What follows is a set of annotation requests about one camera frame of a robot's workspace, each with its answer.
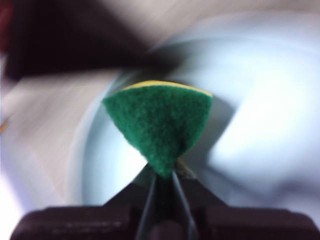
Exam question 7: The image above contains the yellow sponge with green pad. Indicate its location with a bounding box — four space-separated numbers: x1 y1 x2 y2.
101 79 214 179

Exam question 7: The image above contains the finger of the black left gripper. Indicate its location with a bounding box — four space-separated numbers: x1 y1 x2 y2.
107 24 181 72

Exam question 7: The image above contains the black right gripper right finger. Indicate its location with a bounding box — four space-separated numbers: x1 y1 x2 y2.
171 172 319 240

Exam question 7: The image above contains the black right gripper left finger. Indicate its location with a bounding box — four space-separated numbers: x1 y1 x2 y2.
14 163 163 240

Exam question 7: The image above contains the blue round plate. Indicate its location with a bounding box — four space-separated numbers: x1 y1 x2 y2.
64 11 320 210

